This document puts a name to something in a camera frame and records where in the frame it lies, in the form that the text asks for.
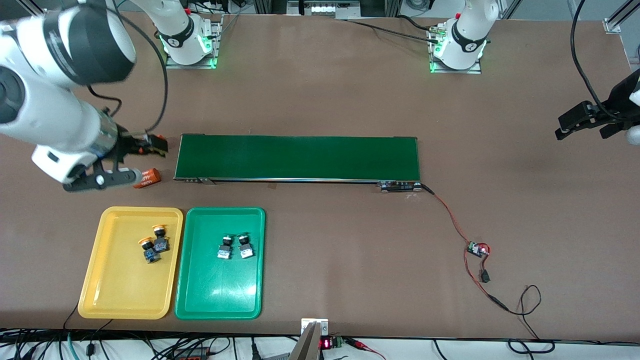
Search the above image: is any orange 4680 cylinder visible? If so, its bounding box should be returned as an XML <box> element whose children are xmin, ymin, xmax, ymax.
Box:
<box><xmin>137</xmin><ymin>134</ymin><xmax>166</xmax><ymax>155</ymax></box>
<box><xmin>132</xmin><ymin>168</ymin><xmax>162</xmax><ymax>189</ymax></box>

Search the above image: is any yellow push button switch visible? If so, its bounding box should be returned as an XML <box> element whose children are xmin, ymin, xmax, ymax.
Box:
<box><xmin>152</xmin><ymin>224</ymin><xmax>171</xmax><ymax>253</ymax></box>
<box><xmin>138</xmin><ymin>236</ymin><xmax>162</xmax><ymax>265</ymax></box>

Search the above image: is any green push button switch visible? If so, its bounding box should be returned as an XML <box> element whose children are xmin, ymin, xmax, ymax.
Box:
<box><xmin>237</xmin><ymin>232</ymin><xmax>255</xmax><ymax>260</ymax></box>
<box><xmin>217</xmin><ymin>234</ymin><xmax>236</xmax><ymax>261</ymax></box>

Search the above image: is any aluminium profile bar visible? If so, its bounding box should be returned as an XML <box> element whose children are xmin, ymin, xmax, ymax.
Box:
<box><xmin>602</xmin><ymin>0</ymin><xmax>640</xmax><ymax>35</ymax></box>

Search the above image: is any yellow plastic tray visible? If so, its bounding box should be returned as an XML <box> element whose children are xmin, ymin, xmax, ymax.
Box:
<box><xmin>77</xmin><ymin>206</ymin><xmax>184</xmax><ymax>320</ymax></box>

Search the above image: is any green conveyor belt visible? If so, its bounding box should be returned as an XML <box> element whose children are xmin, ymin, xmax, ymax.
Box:
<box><xmin>173</xmin><ymin>133</ymin><xmax>423</xmax><ymax>194</ymax></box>

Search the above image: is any green plastic tray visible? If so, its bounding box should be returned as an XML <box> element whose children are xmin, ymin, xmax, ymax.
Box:
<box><xmin>174</xmin><ymin>206</ymin><xmax>266</xmax><ymax>321</ymax></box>

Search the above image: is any small green circuit board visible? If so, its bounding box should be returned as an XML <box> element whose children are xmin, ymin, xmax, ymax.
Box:
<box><xmin>466</xmin><ymin>241</ymin><xmax>492</xmax><ymax>259</ymax></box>

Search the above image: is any red clip lead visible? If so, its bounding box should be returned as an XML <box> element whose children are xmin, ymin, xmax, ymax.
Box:
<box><xmin>345</xmin><ymin>337</ymin><xmax>387</xmax><ymax>360</ymax></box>

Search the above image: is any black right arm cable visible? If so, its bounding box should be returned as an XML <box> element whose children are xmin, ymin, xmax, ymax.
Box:
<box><xmin>87</xmin><ymin>0</ymin><xmax>170</xmax><ymax>137</ymax></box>

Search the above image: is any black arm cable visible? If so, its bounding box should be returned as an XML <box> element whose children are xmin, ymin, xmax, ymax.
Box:
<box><xmin>570</xmin><ymin>0</ymin><xmax>628</xmax><ymax>121</ymax></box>
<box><xmin>87</xmin><ymin>0</ymin><xmax>170</xmax><ymax>137</ymax></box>

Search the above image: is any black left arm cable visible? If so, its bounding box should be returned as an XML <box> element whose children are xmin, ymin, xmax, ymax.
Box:
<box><xmin>570</xmin><ymin>0</ymin><xmax>628</xmax><ymax>121</ymax></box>

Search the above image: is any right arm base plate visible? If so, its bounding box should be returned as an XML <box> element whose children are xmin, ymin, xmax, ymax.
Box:
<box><xmin>165</xmin><ymin>14</ymin><xmax>224</xmax><ymax>70</ymax></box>

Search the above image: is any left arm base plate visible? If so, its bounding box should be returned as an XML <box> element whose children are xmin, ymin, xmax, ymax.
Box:
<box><xmin>429</xmin><ymin>27</ymin><xmax>483</xmax><ymax>75</ymax></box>

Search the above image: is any thin black cable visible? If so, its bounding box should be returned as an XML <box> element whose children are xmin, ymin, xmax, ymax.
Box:
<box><xmin>492</xmin><ymin>284</ymin><xmax>557</xmax><ymax>355</ymax></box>

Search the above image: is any conveyor motor bracket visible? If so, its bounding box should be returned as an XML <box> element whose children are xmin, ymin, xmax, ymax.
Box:
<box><xmin>376</xmin><ymin>180</ymin><xmax>424</xmax><ymax>194</ymax></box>

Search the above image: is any black cable with plug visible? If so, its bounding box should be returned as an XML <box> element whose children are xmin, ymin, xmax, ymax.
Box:
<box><xmin>82</xmin><ymin>319</ymin><xmax>115</xmax><ymax>357</ymax></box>

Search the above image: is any teal cable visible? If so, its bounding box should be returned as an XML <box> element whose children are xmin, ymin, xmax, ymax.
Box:
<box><xmin>64</xmin><ymin>332</ymin><xmax>81</xmax><ymax>360</ymax></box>

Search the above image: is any black base supply cable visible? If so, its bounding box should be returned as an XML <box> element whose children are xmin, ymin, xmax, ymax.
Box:
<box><xmin>345</xmin><ymin>14</ymin><xmax>443</xmax><ymax>45</ymax></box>

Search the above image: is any grey metal camera mount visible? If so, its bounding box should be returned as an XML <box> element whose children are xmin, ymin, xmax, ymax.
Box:
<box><xmin>289</xmin><ymin>318</ymin><xmax>330</xmax><ymax>360</ymax></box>

